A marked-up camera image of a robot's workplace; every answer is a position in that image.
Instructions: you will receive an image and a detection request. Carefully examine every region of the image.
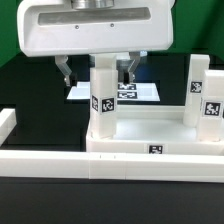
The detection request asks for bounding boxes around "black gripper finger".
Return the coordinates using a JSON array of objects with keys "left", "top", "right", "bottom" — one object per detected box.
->
[
  {"left": 55, "top": 55, "right": 77, "bottom": 87},
  {"left": 123, "top": 52, "right": 141, "bottom": 84}
]

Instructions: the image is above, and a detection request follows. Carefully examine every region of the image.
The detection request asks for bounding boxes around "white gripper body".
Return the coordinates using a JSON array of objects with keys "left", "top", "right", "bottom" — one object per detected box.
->
[{"left": 17, "top": 0, "right": 174, "bottom": 57}]

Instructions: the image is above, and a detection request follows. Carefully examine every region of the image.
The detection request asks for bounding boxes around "white desk top tray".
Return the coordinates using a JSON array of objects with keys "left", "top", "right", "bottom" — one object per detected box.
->
[{"left": 86, "top": 105, "right": 224, "bottom": 156}]

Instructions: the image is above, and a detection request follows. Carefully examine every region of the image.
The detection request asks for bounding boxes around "fiducial marker sheet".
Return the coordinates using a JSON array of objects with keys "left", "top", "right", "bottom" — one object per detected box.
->
[{"left": 67, "top": 82, "right": 160, "bottom": 102}]

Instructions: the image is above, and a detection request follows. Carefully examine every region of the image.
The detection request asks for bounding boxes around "white U-shaped boundary fence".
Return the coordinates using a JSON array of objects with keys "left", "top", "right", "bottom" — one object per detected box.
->
[{"left": 0, "top": 109, "right": 224, "bottom": 182}]

